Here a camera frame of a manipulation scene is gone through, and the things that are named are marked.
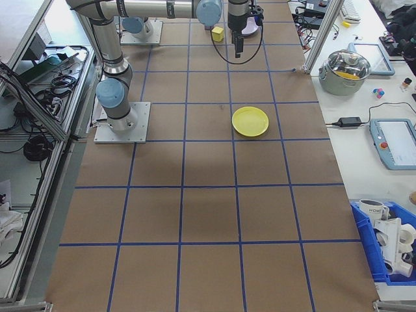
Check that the V-shaped aluminium frame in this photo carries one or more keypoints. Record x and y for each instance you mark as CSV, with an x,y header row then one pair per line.
x,y
48,185

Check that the white square base plate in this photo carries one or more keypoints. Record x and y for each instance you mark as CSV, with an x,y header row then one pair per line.
x,y
144,130
156,35

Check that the small bottle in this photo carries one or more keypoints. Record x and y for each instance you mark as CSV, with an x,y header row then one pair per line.
x,y
405,85

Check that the black bag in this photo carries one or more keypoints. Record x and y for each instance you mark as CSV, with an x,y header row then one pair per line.
x,y
403,29

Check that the light blue teach pendant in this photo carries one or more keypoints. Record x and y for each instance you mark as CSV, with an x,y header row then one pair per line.
x,y
382,60
396,143

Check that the yellow foam block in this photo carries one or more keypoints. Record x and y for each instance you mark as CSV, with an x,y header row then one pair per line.
x,y
217,34

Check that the steel cooking pot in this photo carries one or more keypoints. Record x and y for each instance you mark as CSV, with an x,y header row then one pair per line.
x,y
341,86

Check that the small colourful toy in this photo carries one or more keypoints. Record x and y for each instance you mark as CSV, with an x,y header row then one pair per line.
x,y
378,92

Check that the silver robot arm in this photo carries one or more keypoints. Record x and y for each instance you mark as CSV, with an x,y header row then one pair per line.
x,y
109,48
133,24

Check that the large white pipe fitting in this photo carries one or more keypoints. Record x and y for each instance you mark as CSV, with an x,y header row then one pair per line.
x,y
390,237

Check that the yellow plate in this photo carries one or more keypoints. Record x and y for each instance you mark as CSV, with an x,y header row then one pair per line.
x,y
250,125

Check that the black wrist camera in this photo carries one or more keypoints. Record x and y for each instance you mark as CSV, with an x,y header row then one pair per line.
x,y
256,11

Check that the black box with white label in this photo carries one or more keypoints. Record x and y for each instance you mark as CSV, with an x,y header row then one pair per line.
x,y
312,8

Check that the black power adapter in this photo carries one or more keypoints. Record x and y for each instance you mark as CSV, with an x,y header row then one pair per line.
x,y
350,122

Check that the glass pot lid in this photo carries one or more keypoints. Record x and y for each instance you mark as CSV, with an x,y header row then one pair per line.
x,y
349,63

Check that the black power brick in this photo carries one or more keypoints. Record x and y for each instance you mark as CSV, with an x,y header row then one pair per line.
x,y
313,22

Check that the small yellow block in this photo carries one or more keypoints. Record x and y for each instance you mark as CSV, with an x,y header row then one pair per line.
x,y
346,24

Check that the tan wooden object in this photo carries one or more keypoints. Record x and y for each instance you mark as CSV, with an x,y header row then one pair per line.
x,y
413,197

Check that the hub with red plugs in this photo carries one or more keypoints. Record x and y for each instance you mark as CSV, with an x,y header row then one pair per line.
x,y
307,39

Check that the white power strip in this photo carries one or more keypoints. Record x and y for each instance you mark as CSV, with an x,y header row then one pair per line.
x,y
57,105

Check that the purple plate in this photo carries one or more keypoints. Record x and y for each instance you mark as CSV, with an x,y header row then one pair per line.
x,y
253,29

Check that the yellow item inside pot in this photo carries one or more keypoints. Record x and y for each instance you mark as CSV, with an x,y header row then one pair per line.
x,y
347,75

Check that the aluminium corner profile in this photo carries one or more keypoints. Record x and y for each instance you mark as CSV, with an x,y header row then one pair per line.
x,y
26,307
395,307

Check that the small white pipe fitting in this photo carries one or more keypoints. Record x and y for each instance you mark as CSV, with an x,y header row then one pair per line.
x,y
401,268

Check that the white keyboard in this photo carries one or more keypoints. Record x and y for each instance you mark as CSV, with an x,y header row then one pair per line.
x,y
351,11

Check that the blue plastic bin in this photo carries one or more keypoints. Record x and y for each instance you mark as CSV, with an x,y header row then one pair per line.
x,y
365,240

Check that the white mug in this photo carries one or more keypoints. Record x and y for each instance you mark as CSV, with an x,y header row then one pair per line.
x,y
370,209

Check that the grey box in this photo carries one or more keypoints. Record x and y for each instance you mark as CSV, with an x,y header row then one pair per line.
x,y
35,45

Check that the white cloth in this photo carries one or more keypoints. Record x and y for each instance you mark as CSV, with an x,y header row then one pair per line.
x,y
9,221

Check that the aluminium profile post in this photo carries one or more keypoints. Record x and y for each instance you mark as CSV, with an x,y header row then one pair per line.
x,y
321,35

